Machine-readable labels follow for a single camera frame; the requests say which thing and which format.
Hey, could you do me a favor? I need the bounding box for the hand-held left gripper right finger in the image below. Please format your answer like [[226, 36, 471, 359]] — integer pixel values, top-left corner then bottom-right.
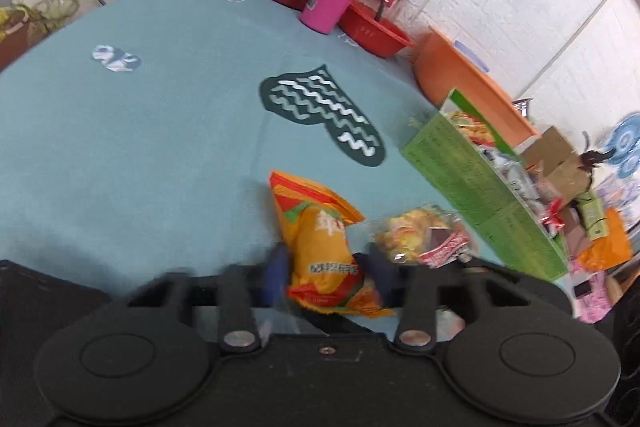
[[357, 252, 531, 356]]

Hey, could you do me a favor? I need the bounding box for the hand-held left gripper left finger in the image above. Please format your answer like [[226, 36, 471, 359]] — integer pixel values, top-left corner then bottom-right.
[[127, 247, 291, 356]]

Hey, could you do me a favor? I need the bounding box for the orange yellow snack packet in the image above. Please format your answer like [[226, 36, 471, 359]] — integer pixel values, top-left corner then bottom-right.
[[269, 170, 396, 319]]

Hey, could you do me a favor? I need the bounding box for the yellow snack with red label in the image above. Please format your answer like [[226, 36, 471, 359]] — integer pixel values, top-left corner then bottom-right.
[[372, 205, 473, 269]]

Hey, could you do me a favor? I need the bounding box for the green cardboard box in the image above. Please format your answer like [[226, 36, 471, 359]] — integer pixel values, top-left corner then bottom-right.
[[401, 88, 571, 283]]

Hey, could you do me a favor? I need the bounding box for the pile of mixed packets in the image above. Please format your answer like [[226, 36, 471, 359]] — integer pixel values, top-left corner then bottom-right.
[[445, 109, 566, 238]]

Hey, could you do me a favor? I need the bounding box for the teal printed tablecloth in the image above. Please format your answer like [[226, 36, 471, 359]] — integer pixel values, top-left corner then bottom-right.
[[0, 0, 571, 338]]

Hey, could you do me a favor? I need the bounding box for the orange plastic basin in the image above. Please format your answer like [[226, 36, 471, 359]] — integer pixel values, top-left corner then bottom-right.
[[413, 29, 541, 152]]

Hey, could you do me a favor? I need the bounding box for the brown cardboard box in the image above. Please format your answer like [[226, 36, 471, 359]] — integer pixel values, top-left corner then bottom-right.
[[520, 125, 594, 208]]

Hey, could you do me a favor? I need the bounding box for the pink printed bag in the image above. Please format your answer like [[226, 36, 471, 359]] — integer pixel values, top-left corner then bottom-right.
[[567, 257, 626, 324]]

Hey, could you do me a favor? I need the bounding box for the small green carton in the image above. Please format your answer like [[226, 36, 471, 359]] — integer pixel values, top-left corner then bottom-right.
[[575, 192, 610, 241]]

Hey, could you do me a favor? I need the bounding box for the orange plastic bag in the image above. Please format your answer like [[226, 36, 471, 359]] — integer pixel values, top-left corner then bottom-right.
[[577, 207, 635, 272]]

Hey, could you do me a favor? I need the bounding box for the blue plastic lid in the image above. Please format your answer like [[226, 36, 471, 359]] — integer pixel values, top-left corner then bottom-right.
[[452, 39, 489, 72]]

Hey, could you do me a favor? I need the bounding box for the red plastic basin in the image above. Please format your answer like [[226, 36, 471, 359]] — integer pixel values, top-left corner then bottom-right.
[[338, 1, 414, 59]]

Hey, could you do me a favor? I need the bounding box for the potted green plant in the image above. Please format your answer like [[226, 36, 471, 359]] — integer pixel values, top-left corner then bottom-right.
[[0, 0, 149, 72]]

